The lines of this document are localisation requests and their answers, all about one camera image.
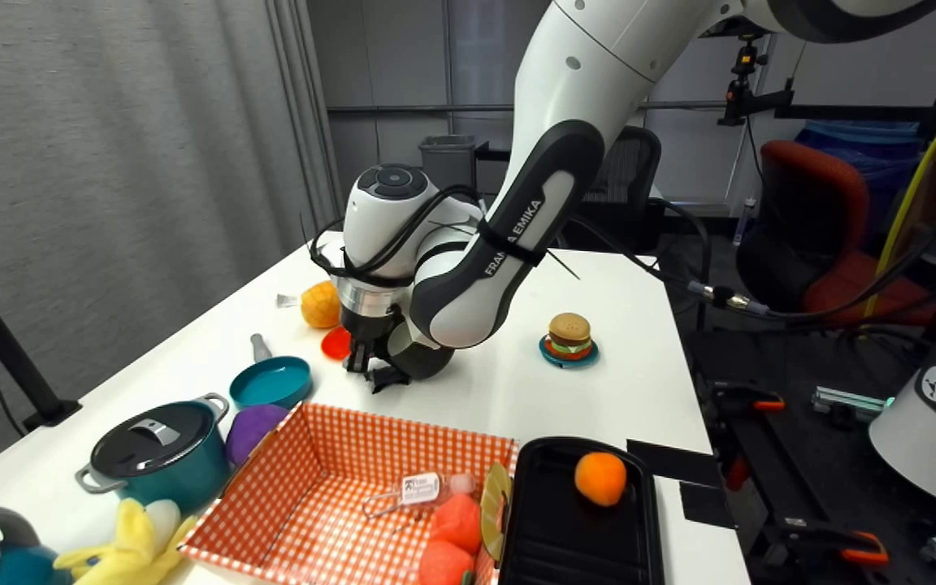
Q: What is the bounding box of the blue toy frying pan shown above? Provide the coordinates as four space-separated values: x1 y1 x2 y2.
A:
227 333 315 414

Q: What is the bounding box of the yellow toy glove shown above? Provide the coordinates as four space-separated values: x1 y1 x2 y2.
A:
51 497 201 585

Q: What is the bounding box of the small red toy fruit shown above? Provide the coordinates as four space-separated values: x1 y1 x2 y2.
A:
415 538 478 585

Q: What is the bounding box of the orange checkered box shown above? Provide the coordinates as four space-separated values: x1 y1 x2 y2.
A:
175 400 521 585

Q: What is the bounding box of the red office chair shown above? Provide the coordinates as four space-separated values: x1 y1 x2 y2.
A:
736 140 936 335

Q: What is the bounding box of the red toy plate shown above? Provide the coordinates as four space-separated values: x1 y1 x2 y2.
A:
319 326 354 363

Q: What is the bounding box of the black clamp orange handle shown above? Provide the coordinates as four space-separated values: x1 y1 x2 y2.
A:
708 380 790 420
779 517 894 572

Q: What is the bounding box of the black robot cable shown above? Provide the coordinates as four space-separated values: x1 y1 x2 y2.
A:
306 185 560 289

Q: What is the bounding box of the grey bin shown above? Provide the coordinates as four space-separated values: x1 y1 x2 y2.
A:
415 129 481 191

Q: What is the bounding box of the black toy pot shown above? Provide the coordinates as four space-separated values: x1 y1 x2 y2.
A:
384 321 458 384

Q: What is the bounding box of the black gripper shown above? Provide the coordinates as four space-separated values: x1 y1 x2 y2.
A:
337 309 398 384

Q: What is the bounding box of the orange toy fruit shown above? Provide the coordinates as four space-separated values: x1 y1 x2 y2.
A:
571 450 629 510

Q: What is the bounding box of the yellow hose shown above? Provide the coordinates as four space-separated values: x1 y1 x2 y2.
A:
876 76 936 318

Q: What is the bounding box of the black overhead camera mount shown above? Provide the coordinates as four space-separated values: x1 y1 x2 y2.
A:
718 29 799 129

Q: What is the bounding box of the teal pot with lid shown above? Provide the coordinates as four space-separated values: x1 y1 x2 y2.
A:
75 391 234 517

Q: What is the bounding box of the toy burger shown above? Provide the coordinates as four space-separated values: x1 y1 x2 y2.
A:
543 309 599 361

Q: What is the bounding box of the black plastic tray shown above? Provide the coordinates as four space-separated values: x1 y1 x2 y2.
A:
495 434 665 585

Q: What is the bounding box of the black mounting plate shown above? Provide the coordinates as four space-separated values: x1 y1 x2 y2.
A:
625 435 725 526

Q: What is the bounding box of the toy pineapple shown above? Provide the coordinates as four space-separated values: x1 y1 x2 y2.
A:
299 276 348 335

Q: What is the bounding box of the purple toy eggplant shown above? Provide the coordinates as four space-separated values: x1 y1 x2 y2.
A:
224 404 288 467

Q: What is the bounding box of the red toy tomato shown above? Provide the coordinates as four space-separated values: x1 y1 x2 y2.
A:
430 493 486 556

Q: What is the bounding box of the small teal dish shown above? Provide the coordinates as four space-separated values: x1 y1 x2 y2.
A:
536 335 600 372

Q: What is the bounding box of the black office chair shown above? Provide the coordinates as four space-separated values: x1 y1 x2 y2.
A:
585 124 665 255

